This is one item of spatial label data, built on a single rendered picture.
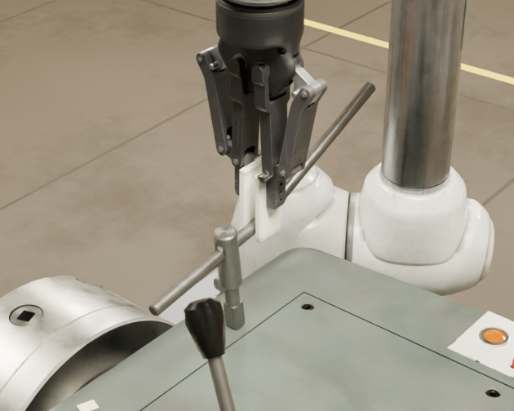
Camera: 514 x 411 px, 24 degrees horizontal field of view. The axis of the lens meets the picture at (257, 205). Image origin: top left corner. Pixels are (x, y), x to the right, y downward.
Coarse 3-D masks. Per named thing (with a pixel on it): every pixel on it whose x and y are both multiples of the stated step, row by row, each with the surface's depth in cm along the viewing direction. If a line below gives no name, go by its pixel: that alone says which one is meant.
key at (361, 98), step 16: (368, 96) 118; (352, 112) 117; (336, 128) 116; (320, 144) 115; (288, 192) 112; (240, 240) 109; (208, 256) 107; (224, 256) 107; (192, 272) 105; (208, 272) 106; (176, 288) 104; (160, 304) 102
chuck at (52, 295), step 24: (24, 288) 123; (48, 288) 123; (72, 288) 124; (96, 288) 127; (0, 312) 119; (48, 312) 119; (72, 312) 119; (0, 336) 117; (24, 336) 116; (48, 336) 116; (0, 360) 115; (24, 360) 114; (0, 384) 113
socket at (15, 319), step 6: (30, 306) 120; (18, 312) 119; (24, 312) 120; (30, 312) 119; (36, 312) 119; (12, 318) 118; (18, 318) 119; (24, 318) 120; (30, 318) 120; (36, 318) 118; (12, 324) 118; (18, 324) 118; (24, 324) 118; (30, 324) 118
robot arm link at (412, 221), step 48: (432, 0) 152; (432, 48) 156; (432, 96) 160; (384, 144) 170; (432, 144) 165; (384, 192) 172; (432, 192) 171; (384, 240) 173; (432, 240) 172; (480, 240) 175; (432, 288) 177
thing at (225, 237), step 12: (216, 228) 107; (228, 228) 107; (216, 240) 107; (228, 240) 106; (228, 252) 107; (228, 264) 108; (240, 264) 109; (228, 276) 109; (240, 276) 110; (228, 288) 110; (228, 300) 111; (240, 300) 112; (228, 312) 112; (240, 312) 113; (228, 324) 113; (240, 324) 113
